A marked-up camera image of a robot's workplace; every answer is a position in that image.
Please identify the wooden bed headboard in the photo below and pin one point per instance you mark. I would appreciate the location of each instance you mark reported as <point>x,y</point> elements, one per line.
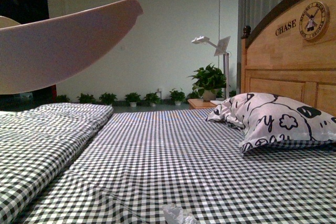
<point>291,52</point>

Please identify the grey plastic dustpan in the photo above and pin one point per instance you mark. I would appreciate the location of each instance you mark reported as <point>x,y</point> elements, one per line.
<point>44,53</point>

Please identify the white cartoon print pillow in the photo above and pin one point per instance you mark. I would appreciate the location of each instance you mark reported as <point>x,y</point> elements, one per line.
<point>274,121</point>

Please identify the folded checkered blanket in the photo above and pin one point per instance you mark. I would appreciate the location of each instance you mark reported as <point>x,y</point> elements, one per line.
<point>37,144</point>

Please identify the crumpled clear plastic trash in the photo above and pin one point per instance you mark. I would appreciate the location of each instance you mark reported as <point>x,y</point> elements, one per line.
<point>177,215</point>

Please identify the small potted plant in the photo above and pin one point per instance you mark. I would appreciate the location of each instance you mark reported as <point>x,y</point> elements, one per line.
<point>62,99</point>
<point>86,98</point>
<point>132,98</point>
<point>177,96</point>
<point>108,98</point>
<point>152,98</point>

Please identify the far wooden nightstand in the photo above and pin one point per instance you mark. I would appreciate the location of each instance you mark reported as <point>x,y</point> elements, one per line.
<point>200,104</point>

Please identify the black white checkered bedsheet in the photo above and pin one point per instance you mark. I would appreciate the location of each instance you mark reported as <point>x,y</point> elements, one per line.
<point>139,162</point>

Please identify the white desk lamp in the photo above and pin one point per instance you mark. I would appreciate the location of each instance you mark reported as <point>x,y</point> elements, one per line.
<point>221,47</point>

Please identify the large potted green plant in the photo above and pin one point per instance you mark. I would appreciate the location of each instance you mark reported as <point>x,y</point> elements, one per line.
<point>209,80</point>

